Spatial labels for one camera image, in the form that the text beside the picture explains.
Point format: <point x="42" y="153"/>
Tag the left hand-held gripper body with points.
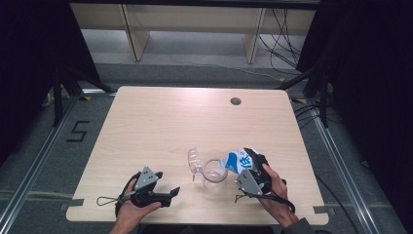
<point x="147" y="182"/>

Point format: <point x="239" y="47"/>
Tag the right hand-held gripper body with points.
<point x="255" y="183"/>

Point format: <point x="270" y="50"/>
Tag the white and blue milk pouch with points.
<point x="233" y="162"/>

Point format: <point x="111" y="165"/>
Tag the clear plastic cup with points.
<point x="214" y="182"/>

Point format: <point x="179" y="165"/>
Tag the person's right hand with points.
<point x="276" y="198"/>

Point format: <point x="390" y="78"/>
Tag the person's left hand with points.
<point x="136" y="213"/>

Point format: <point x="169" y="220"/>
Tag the grey tape strip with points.
<point x="321" y="209"/>
<point x="75" y="202"/>

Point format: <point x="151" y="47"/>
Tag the black metal stand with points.
<point x="323" y="97"/>
<point x="57" y="97"/>

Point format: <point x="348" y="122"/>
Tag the black curtain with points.
<point x="32" y="65"/>
<point x="373" y="81"/>

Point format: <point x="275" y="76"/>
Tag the light wooden shelf unit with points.
<point x="195" y="19"/>

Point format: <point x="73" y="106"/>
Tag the aluminium floor rail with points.
<point x="32" y="175"/>
<point x="344" y="175"/>

